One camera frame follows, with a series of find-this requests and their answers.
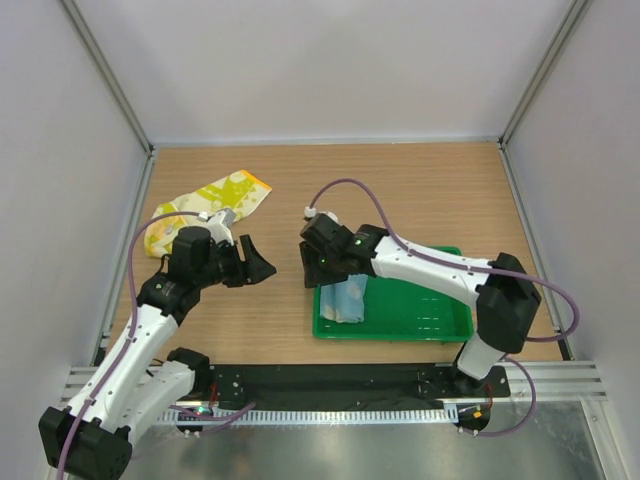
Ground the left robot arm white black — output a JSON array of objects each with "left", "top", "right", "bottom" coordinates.
[{"left": 38, "top": 208, "right": 276, "bottom": 479}]

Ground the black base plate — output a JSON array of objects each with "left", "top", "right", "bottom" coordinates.
[{"left": 212, "top": 363, "right": 511, "bottom": 412}]

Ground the left aluminium frame post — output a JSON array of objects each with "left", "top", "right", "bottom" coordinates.
[{"left": 58, "top": 0, "right": 154, "bottom": 157}]

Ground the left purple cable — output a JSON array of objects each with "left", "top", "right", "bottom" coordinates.
[{"left": 54, "top": 212, "right": 259, "bottom": 480}]

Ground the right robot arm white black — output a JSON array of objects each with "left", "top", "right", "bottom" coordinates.
[{"left": 299, "top": 208, "right": 541, "bottom": 396}]

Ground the perforated metal cable rail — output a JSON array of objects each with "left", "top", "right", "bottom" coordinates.
[{"left": 157, "top": 405, "right": 458, "bottom": 426}]

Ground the aluminium frame post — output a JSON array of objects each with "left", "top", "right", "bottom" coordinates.
[
  {"left": 498, "top": 0, "right": 593, "bottom": 150},
  {"left": 58, "top": 0, "right": 154, "bottom": 157}
]

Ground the right aluminium frame post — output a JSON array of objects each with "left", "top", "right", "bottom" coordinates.
[{"left": 498, "top": 0, "right": 593, "bottom": 150}]

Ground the blue polka dot towel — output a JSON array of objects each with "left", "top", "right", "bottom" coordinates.
[{"left": 319, "top": 274, "right": 368, "bottom": 323}]

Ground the green plastic tray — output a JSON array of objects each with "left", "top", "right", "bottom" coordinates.
[{"left": 311, "top": 277, "right": 474, "bottom": 343}]

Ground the yellow green printed towel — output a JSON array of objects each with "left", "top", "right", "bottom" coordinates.
[{"left": 143, "top": 170, "right": 272, "bottom": 258}]

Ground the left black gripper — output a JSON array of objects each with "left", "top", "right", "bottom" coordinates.
[{"left": 194, "top": 234, "right": 275, "bottom": 289}]

